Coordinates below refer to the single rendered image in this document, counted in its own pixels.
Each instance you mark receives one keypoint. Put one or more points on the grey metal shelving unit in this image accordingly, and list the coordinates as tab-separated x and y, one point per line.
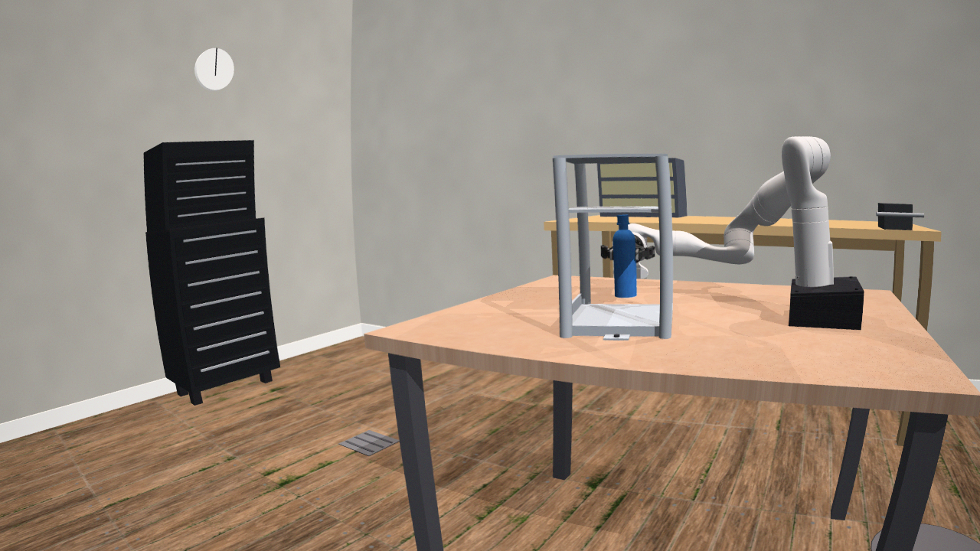
616	322

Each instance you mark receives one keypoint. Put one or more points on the blue bottle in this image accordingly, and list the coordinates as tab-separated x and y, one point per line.
625	278

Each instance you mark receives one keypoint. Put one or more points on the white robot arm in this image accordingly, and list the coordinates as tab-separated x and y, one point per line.
801	157

